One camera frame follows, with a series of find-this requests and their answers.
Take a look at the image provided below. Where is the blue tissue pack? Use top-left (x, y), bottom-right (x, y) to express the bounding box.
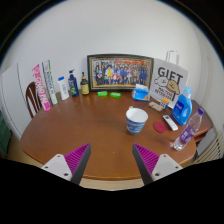
top-left (131, 83), bottom-right (151, 102)

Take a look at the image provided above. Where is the pink toothpaste box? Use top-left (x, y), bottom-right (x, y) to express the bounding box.
top-left (31, 63), bottom-right (52, 112)

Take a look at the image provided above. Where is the white radiator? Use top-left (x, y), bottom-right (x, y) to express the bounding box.
top-left (194, 124), bottom-right (224, 164)

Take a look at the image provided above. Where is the flat round red coaster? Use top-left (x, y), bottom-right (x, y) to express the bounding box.
top-left (153, 120), bottom-right (169, 134)

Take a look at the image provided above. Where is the small green packet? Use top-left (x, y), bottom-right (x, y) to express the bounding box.
top-left (109, 91), bottom-right (122, 99)
top-left (96, 90), bottom-right (109, 98)

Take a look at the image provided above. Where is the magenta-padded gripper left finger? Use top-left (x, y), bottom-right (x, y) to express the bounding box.
top-left (41, 142), bottom-right (92, 186)

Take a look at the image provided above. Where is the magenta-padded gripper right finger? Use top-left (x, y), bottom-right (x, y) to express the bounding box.
top-left (131, 142), bottom-right (184, 187)

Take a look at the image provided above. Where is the brown wooden chair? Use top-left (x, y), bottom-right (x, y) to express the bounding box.
top-left (25, 81), bottom-right (44, 119)

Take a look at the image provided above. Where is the white remote control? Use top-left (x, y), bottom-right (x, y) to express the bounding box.
top-left (162, 114), bottom-right (179, 132)

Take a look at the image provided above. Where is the clear purple-capped water bottle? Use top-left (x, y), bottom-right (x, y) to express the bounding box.
top-left (173, 107), bottom-right (205, 152)

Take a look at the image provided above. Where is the amber pump bottle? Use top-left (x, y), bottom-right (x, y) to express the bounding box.
top-left (80, 71), bottom-right (91, 96)

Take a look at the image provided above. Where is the white blue-capped bottle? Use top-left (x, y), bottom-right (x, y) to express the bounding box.
top-left (57, 76), bottom-right (70, 101)

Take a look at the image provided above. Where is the black-framed group photo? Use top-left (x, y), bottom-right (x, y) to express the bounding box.
top-left (86, 53), bottom-right (155, 93)

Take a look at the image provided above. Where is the blue laundry detergent bottle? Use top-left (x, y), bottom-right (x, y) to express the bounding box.
top-left (171, 86), bottom-right (194, 126)

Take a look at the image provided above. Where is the colourful puzzle cube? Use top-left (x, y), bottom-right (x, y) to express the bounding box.
top-left (160, 98), bottom-right (170, 110)

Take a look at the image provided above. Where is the white paper gift bag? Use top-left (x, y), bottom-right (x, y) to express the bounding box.
top-left (149, 49), bottom-right (189, 110)

